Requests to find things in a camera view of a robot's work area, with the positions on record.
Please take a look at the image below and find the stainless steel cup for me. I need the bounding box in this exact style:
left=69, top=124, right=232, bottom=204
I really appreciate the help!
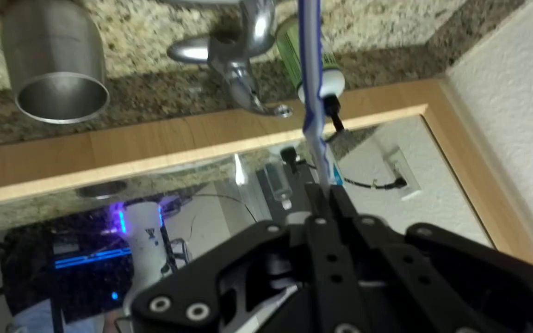
left=0, top=0, right=111, bottom=126

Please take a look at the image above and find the wooden framed mirror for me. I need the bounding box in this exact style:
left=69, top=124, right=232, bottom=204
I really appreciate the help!
left=0, top=76, right=533, bottom=333

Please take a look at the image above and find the green soap pump bottle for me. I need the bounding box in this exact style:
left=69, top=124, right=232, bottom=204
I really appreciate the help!
left=276, top=15, right=348, bottom=135

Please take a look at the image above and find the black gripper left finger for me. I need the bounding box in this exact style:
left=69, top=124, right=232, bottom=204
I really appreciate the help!
left=132, top=183, right=367, bottom=333

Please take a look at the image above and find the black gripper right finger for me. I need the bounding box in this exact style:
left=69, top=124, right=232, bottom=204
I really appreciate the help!
left=332, top=183, right=533, bottom=333

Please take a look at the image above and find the blue and clear toothbrush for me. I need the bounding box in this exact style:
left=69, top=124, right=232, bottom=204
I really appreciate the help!
left=295, top=0, right=346, bottom=191

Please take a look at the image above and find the chrome faucet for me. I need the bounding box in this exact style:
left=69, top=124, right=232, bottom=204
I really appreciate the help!
left=209, top=35, right=295, bottom=120
left=167, top=0, right=280, bottom=67

